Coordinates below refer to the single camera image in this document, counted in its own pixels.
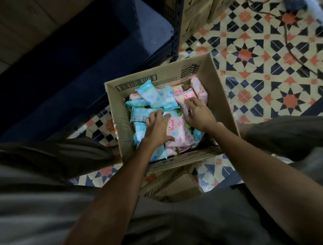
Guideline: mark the person's left hand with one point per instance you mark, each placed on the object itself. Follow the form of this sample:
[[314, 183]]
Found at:
[[155, 132]]

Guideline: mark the person's right hand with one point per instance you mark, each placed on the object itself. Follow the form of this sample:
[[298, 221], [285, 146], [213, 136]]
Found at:
[[200, 116]]

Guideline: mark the person's left little finger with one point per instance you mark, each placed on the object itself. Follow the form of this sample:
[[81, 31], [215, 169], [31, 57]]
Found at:
[[147, 123]]

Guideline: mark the person's left middle finger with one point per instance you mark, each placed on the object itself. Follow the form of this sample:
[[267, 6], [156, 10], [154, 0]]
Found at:
[[160, 115]]

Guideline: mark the person's left thumb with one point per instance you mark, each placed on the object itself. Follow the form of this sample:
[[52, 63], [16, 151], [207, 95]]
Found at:
[[170, 138]]

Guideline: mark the person's right fingers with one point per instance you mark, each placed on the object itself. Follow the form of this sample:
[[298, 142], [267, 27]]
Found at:
[[193, 103]]

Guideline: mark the pale pink wipes pack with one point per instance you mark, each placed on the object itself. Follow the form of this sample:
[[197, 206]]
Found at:
[[185, 97]]

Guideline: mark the pink cartoon-print wipes pack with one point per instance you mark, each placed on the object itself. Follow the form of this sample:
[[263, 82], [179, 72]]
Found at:
[[178, 131]]

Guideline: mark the person's left forearm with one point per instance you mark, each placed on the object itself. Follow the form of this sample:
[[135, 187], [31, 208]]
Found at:
[[113, 202]]

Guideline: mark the person's right forearm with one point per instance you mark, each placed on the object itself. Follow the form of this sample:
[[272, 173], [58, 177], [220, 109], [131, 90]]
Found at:
[[262, 181]]

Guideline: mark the pile of wipes packets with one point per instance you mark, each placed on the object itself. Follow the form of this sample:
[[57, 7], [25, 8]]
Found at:
[[149, 97]]

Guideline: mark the open brown cardboard box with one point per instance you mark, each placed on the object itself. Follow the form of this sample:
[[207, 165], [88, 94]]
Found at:
[[219, 101]]

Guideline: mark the dark blue metal shelf rack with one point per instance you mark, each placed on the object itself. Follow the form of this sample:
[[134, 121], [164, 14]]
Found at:
[[83, 73]]

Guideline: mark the dark grey shorts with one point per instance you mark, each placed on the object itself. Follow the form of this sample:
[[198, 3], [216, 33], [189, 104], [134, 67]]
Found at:
[[201, 217]]

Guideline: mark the large printed cardboard carton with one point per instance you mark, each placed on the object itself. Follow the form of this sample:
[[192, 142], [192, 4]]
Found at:
[[195, 17]]

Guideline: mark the plain brown cardboard carton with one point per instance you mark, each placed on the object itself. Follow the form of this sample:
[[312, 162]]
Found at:
[[219, 7]]

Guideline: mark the grey striped shirt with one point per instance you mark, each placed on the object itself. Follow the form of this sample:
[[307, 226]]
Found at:
[[37, 214]]

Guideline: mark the blue and white object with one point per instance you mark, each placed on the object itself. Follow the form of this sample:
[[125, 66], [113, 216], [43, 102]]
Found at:
[[306, 6]]

